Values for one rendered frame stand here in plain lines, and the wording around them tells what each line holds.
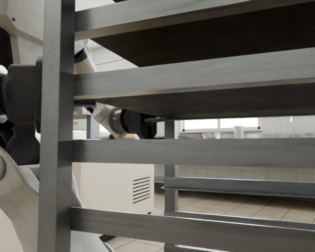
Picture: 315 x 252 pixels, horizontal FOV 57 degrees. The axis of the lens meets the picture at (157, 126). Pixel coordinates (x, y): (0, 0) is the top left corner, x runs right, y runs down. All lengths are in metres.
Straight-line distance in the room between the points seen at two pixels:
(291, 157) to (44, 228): 0.30
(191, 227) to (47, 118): 0.22
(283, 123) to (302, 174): 0.79
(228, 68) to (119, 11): 0.16
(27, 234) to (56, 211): 0.32
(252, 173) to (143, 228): 4.52
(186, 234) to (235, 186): 0.42
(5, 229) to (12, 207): 1.32
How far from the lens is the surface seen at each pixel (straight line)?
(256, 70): 0.33
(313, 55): 0.34
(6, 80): 0.48
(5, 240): 2.05
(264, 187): 0.75
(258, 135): 4.75
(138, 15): 0.40
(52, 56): 0.41
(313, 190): 0.75
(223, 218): 0.77
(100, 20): 0.42
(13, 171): 0.69
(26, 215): 0.71
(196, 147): 0.33
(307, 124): 4.71
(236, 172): 4.93
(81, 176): 2.18
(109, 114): 0.88
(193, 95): 0.41
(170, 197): 0.80
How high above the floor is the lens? 0.79
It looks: 4 degrees up
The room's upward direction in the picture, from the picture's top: straight up
